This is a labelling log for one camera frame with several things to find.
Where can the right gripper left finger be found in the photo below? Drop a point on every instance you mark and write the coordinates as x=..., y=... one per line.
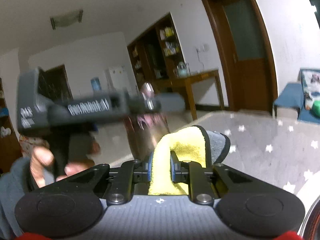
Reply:
x=131, y=178

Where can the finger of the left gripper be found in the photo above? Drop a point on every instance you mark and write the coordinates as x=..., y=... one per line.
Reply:
x=170, y=102

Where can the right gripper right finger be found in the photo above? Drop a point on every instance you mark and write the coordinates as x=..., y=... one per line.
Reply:
x=192, y=174

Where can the pink metal thermos bottle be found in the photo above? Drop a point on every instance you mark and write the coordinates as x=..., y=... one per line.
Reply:
x=146, y=124

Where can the yellow grey cleaning cloth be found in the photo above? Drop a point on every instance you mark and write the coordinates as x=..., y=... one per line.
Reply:
x=193, y=143

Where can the grey sleeve forearm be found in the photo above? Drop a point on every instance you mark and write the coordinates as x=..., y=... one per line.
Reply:
x=14, y=185

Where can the person left hand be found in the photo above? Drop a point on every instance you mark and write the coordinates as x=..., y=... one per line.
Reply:
x=41, y=158

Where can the teal kettle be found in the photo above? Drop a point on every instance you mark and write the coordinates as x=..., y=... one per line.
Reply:
x=182, y=70

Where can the dark wooden bookshelf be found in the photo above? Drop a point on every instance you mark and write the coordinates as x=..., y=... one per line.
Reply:
x=156, y=52

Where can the water dispenser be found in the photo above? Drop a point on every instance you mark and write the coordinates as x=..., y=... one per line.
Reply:
x=95, y=83

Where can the grey star table cover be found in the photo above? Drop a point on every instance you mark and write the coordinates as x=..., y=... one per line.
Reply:
x=283, y=152

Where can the brown wooden door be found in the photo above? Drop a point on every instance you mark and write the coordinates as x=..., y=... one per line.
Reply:
x=245, y=53

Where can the ceiling light fixture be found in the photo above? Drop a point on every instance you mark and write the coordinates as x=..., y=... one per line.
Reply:
x=67, y=19

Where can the induction cooker in table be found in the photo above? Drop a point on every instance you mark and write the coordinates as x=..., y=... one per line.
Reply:
x=310, y=229

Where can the blue sofa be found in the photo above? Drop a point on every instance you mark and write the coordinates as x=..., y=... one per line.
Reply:
x=290, y=104

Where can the green plastic bowl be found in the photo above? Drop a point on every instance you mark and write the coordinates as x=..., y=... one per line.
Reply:
x=315, y=109

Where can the large butterfly pillow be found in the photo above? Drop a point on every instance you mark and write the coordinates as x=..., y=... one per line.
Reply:
x=311, y=86

